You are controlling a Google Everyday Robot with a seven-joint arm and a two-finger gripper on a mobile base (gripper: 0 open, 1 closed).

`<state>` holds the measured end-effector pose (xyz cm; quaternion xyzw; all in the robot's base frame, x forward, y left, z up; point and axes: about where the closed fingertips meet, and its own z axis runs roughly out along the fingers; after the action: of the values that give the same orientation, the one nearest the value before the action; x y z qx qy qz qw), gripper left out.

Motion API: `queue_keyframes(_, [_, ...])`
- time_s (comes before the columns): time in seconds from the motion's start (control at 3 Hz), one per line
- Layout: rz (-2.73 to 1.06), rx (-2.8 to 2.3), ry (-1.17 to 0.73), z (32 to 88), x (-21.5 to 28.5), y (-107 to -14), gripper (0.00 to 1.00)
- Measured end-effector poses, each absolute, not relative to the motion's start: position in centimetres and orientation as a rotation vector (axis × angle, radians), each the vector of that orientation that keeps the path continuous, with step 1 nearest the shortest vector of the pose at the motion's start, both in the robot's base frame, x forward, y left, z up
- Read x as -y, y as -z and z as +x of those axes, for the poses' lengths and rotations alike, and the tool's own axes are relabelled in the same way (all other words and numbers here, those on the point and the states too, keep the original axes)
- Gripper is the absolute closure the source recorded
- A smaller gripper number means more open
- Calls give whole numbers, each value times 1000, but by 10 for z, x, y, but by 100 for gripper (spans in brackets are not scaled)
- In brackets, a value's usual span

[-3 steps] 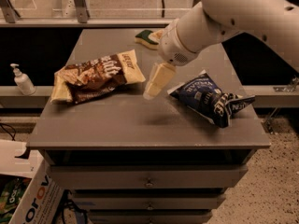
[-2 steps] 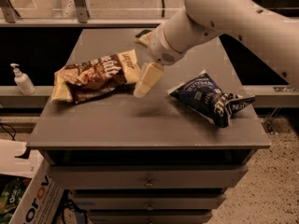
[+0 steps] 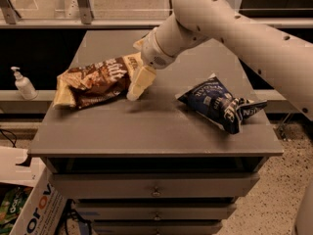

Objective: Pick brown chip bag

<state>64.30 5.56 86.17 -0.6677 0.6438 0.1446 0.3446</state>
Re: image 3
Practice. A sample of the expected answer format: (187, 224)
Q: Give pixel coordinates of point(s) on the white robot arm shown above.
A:
(284, 61)

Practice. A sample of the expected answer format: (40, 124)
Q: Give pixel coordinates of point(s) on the brown chip bag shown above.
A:
(83, 87)

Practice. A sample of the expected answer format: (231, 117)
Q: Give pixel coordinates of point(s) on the grey drawer cabinet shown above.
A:
(154, 166)

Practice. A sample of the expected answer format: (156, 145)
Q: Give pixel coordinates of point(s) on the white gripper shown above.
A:
(153, 51)

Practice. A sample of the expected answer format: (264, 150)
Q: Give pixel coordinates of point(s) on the green package in box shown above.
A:
(11, 207)

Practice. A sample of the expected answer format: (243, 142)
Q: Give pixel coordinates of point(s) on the blue chip bag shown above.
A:
(214, 101)

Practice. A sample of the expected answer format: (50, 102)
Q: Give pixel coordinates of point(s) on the white pump bottle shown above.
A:
(24, 85)

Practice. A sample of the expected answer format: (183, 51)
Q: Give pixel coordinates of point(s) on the white cardboard box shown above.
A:
(42, 211)

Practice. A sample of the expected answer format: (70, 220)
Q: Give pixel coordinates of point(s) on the metal railing frame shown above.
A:
(116, 13)

